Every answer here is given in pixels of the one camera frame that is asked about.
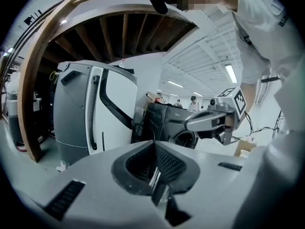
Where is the black track light fixture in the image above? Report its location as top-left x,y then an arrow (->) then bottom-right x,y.
23,9 -> 43,25

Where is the white and grey appliance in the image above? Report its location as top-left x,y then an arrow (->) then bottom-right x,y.
52,60 -> 139,166

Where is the cardboard box with white cups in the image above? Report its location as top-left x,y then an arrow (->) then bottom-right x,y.
234,137 -> 257,157

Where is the black cable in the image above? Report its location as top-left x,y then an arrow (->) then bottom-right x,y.
244,110 -> 288,138

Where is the person's white shirt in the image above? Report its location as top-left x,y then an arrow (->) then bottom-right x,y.
184,0 -> 305,85

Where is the yellow cable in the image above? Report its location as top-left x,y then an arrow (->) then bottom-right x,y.
48,70 -> 60,83

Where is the brown wooden frame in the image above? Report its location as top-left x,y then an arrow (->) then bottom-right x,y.
17,0 -> 200,163

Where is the open cardboard box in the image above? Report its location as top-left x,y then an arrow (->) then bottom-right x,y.
145,91 -> 165,105

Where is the person's right forearm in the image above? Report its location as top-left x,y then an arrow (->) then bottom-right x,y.
240,79 -> 261,116

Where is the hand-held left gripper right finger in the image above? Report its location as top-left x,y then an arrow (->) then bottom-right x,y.
154,140 -> 258,229

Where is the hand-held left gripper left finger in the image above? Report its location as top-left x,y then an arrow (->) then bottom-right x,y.
30,139 -> 168,229

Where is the dark grey washing machine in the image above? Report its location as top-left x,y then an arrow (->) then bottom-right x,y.
132,102 -> 200,150

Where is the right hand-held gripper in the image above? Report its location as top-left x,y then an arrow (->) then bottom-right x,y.
185,86 -> 248,145

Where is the black cloth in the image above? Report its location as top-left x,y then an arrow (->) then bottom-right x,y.
113,64 -> 136,74

